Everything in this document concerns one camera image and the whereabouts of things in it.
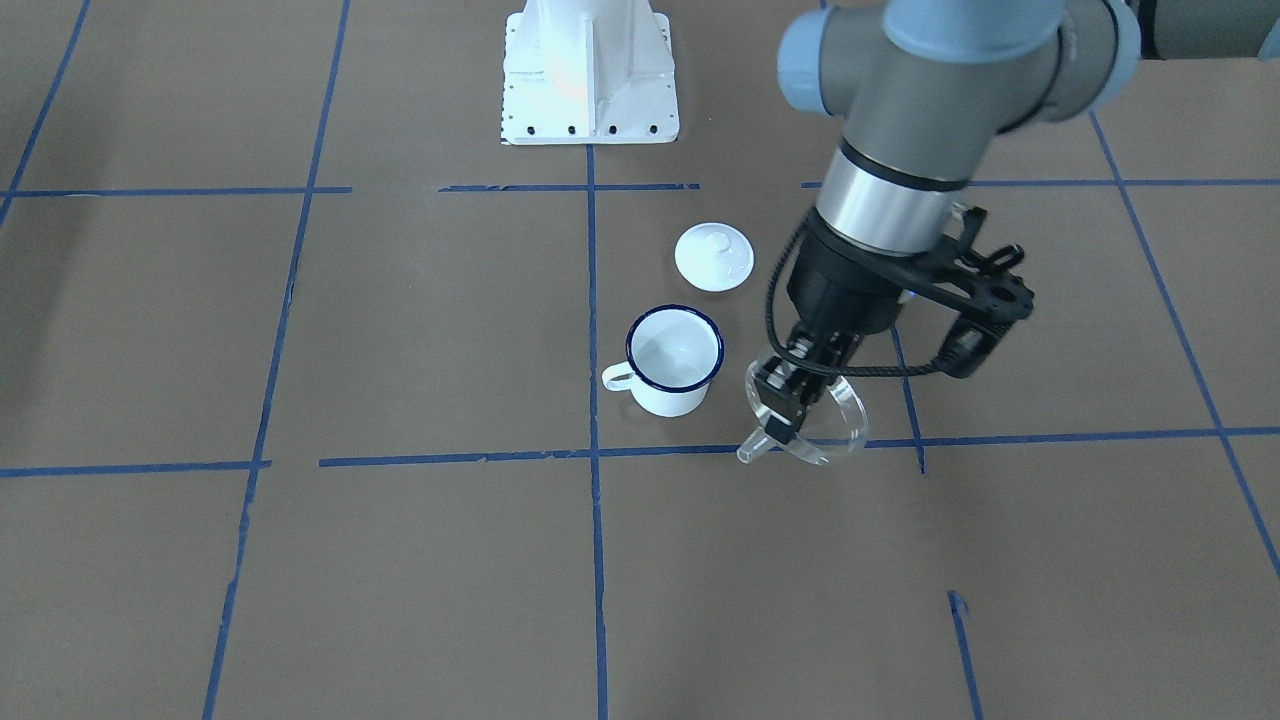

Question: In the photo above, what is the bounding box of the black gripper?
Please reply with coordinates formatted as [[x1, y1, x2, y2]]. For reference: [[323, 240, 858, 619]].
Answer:
[[753, 211, 938, 445]]

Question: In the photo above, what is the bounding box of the white enamel cup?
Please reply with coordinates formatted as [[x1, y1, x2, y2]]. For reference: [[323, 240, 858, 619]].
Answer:
[[600, 304, 724, 418]]

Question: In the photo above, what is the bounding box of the white cup lid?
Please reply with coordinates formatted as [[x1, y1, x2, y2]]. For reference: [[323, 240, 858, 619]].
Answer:
[[673, 222, 755, 292]]

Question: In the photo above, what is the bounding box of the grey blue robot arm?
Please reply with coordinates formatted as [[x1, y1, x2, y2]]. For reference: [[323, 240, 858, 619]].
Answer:
[[739, 1, 1277, 461]]

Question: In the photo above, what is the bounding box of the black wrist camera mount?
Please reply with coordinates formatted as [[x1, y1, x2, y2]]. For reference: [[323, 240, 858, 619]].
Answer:
[[902, 202, 1034, 379]]

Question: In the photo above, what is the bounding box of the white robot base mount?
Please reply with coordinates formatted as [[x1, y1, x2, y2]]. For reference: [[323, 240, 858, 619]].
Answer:
[[500, 1, 681, 146]]

